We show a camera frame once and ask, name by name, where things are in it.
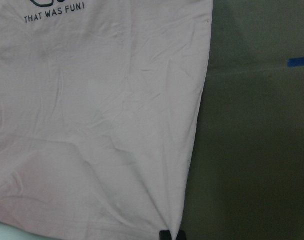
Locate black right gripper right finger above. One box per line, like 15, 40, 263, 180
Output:
176, 229, 186, 240

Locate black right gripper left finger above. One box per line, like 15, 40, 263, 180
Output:
159, 230, 171, 240

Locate pink t-shirt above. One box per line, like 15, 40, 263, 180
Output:
0, 0, 213, 240

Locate blue tape grid lines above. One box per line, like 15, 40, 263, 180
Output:
287, 57, 304, 68

